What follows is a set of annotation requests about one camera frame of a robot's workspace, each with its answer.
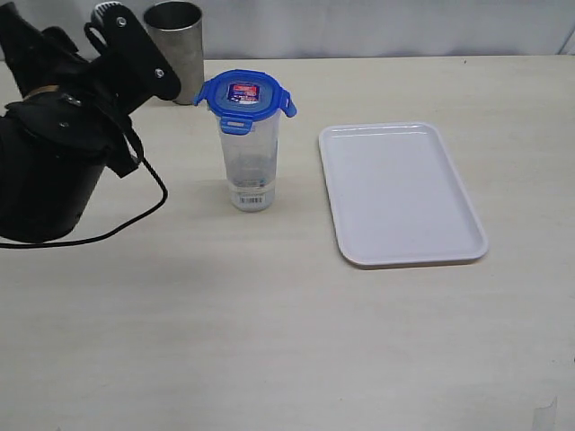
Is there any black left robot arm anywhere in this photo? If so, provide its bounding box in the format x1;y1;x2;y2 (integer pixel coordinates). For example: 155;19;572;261
1;1;143;243

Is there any wrist camera mount block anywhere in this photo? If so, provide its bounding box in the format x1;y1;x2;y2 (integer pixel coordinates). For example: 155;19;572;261
84;1;181;115

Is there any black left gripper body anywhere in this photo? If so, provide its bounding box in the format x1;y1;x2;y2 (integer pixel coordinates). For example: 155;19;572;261
1;2;139;178

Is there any white backdrop curtain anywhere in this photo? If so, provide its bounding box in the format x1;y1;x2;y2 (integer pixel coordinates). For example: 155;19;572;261
0;0;575;62

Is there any white rectangular tray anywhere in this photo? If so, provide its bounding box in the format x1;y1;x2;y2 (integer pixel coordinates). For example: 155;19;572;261
318;122;489;268

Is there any stainless steel cup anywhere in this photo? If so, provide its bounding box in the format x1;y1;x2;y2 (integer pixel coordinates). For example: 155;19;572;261
143;1;205;105

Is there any blue plastic lid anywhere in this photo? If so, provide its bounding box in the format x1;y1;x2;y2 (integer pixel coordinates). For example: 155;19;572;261
191;69;297;136

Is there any clear plastic tall container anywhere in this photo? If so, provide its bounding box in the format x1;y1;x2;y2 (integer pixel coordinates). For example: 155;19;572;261
217;110;280;212

